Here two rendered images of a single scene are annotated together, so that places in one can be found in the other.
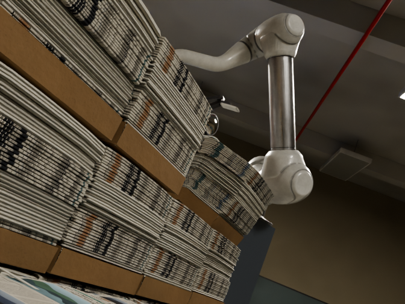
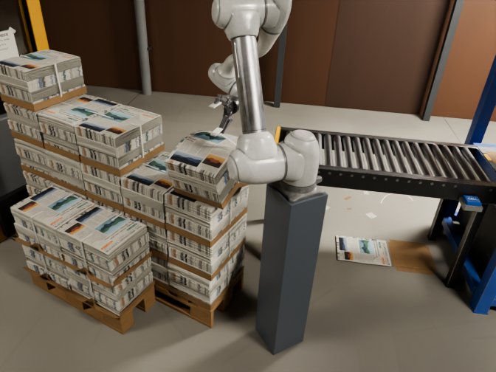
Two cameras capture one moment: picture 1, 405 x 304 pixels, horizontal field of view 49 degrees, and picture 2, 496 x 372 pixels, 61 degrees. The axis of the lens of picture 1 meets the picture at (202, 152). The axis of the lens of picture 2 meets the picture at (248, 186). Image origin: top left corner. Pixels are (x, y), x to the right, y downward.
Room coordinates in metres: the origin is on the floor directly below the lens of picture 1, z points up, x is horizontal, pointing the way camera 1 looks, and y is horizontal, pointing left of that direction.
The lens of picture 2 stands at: (1.67, -1.87, 2.00)
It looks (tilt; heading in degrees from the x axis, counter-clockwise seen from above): 32 degrees down; 90
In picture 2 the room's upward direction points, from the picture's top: 3 degrees clockwise
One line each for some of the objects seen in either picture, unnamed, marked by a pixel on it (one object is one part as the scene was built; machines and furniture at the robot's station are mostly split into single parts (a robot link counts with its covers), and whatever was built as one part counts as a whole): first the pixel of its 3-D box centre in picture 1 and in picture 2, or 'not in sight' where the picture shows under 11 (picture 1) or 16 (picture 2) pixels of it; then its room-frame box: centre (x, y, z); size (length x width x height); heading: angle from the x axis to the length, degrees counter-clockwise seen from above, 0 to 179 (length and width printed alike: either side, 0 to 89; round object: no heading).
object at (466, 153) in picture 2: not in sight; (474, 166); (3.08, 0.45, 0.77); 0.47 x 0.05 x 0.05; 84
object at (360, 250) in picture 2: not in sight; (362, 249); (2.53, 0.50, 0.01); 0.37 x 0.28 x 0.01; 174
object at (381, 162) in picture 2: not in sight; (379, 156); (2.50, 0.51, 0.77); 0.47 x 0.05 x 0.05; 84
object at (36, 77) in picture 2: not in sight; (60, 158); (0.43, 0.52, 0.65); 0.39 x 0.30 x 1.29; 62
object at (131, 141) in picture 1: (85, 142); (124, 152); (0.95, 0.24, 0.86); 0.38 x 0.29 x 0.04; 63
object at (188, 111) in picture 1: (102, 107); (122, 139); (0.95, 0.24, 0.95); 0.38 x 0.29 x 0.23; 63
